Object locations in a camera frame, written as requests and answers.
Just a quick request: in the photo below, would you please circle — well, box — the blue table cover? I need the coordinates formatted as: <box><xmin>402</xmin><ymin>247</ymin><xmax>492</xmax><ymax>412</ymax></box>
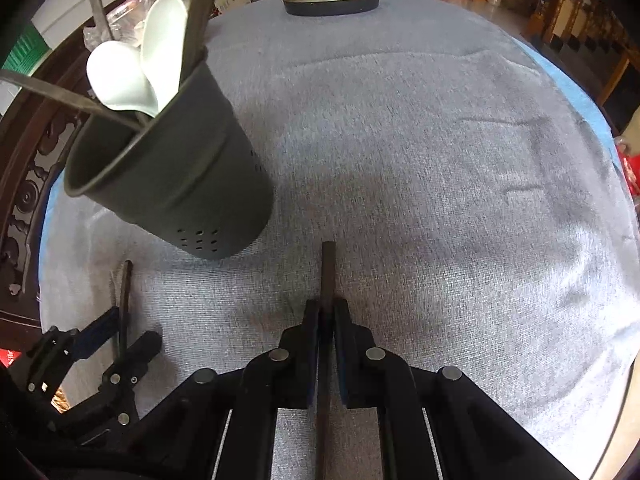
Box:
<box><xmin>37</xmin><ymin>45</ymin><xmax>617</xmax><ymax>321</ymax></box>

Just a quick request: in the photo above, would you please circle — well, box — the dark carved wooden chair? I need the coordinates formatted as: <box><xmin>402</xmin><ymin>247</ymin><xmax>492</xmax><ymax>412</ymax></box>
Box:
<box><xmin>0</xmin><ymin>10</ymin><xmax>126</xmax><ymax>356</ymax></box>

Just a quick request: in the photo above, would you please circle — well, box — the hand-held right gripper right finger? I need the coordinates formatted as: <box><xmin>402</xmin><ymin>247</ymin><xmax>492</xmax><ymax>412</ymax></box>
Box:
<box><xmin>332</xmin><ymin>299</ymin><xmax>576</xmax><ymax>480</ymax></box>

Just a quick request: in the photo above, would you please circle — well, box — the green shutter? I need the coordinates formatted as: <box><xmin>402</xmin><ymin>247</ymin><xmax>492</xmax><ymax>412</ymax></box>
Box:
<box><xmin>0</xmin><ymin>24</ymin><xmax>52</xmax><ymax>78</ymax></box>

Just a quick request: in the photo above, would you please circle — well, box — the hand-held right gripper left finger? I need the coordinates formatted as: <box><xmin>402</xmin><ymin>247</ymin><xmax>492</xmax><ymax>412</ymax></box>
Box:
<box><xmin>117</xmin><ymin>299</ymin><xmax>323</xmax><ymax>480</ymax></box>

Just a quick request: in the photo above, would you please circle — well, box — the grey tablecloth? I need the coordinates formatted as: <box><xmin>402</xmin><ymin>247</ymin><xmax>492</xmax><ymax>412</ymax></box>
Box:
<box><xmin>39</xmin><ymin>0</ymin><xmax>640</xmax><ymax>480</ymax></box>

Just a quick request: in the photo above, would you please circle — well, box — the red packet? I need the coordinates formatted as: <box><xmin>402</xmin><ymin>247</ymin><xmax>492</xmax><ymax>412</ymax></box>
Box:
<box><xmin>616</xmin><ymin>135</ymin><xmax>640</xmax><ymax>206</ymax></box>

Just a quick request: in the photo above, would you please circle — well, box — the white ceramic spoon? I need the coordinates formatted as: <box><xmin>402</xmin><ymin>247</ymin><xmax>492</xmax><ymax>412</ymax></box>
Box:
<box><xmin>86</xmin><ymin>40</ymin><xmax>160</xmax><ymax>113</ymax></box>
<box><xmin>141</xmin><ymin>0</ymin><xmax>190</xmax><ymax>111</ymax></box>

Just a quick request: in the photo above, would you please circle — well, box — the grey perforated utensil holder cup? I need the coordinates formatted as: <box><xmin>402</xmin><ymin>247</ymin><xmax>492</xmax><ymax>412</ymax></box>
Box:
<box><xmin>64</xmin><ymin>47</ymin><xmax>277</xmax><ymax>262</ymax></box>

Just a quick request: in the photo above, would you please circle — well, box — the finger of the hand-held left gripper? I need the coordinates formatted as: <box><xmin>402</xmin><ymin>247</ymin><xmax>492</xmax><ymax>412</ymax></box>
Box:
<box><xmin>27</xmin><ymin>306</ymin><xmax>123</xmax><ymax>392</ymax></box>
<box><xmin>99</xmin><ymin>331</ymin><xmax>163</xmax><ymax>427</ymax></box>

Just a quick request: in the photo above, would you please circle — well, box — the clear plastic bag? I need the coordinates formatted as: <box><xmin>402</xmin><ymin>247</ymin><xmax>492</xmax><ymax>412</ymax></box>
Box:
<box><xmin>82</xmin><ymin>0</ymin><xmax>187</xmax><ymax>53</ymax></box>

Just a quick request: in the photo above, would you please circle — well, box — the wooden stair railing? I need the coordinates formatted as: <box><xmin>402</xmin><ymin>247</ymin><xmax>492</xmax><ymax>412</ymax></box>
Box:
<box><xmin>522</xmin><ymin>0</ymin><xmax>632</xmax><ymax>107</ymax></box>

